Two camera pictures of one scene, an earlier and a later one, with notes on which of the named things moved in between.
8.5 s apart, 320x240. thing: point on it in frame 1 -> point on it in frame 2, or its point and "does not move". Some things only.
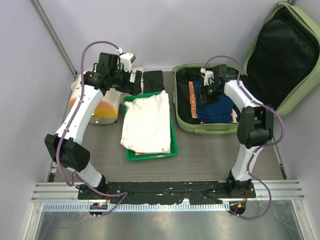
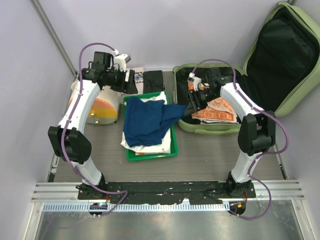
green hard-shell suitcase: [281, 68] does not move
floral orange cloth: [140, 153] does not move
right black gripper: [201, 90] -> [191, 108]
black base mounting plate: [165, 192] does not move
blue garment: [220, 110] -> [145, 123]
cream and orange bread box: [107, 112] does not move
